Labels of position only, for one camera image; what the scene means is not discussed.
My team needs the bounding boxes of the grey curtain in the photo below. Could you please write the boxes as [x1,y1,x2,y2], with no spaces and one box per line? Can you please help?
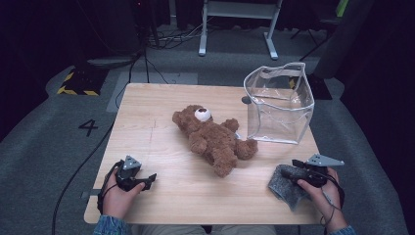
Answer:
[312,0,375,79]

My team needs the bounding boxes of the grey tape strip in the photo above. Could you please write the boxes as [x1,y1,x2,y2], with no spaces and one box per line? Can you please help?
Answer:
[80,189,102,200]

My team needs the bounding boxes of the brown teddy bear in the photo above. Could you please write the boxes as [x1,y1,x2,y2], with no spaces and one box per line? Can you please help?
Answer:
[171,104,258,179]

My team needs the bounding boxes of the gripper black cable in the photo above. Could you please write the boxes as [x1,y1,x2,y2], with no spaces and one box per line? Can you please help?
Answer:
[96,161,125,214]
[319,172,346,228]

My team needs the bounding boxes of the black tripod stand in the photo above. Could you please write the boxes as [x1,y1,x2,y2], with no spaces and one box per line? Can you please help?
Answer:
[290,19,331,62]

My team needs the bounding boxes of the black yellow striped stand base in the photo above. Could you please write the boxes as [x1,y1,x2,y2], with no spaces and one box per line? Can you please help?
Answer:
[57,67,111,97]
[288,73,333,101]

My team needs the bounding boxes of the clear plastic bag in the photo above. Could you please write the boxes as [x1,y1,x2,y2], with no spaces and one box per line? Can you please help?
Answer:
[243,62,316,145]

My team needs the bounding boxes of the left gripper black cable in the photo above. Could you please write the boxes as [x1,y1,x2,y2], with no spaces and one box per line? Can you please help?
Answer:
[96,161,125,214]

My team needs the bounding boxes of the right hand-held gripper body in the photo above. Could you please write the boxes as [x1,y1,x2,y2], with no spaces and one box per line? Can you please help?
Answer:
[302,154,346,189]

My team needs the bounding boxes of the white desk frame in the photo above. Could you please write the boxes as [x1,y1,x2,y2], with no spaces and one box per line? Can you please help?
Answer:
[198,0,284,61]

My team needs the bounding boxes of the grey fluffy cloth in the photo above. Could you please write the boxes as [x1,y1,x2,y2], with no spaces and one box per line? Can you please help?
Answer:
[267,164,314,212]

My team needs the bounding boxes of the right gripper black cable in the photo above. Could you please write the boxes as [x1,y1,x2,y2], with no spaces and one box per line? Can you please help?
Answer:
[319,172,346,228]

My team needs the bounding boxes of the green object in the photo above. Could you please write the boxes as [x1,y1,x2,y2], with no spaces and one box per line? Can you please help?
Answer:
[336,0,349,18]

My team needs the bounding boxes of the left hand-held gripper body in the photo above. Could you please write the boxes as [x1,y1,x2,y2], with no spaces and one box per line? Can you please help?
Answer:
[115,155,145,192]

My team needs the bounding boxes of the person's right hand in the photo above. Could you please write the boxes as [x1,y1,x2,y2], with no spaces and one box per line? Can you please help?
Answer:
[297,167,348,231]

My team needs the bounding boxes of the person's left hand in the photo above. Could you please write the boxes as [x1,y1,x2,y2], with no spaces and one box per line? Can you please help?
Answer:
[102,169,146,219]

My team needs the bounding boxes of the long black floor cable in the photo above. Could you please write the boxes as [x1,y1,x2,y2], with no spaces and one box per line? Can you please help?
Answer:
[51,121,115,235]

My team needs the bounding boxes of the grey round stand base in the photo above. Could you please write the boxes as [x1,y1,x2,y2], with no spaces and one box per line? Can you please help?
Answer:
[86,53,143,71]

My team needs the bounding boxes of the bundle of floor cables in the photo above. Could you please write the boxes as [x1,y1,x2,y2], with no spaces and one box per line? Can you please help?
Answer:
[146,19,213,50]

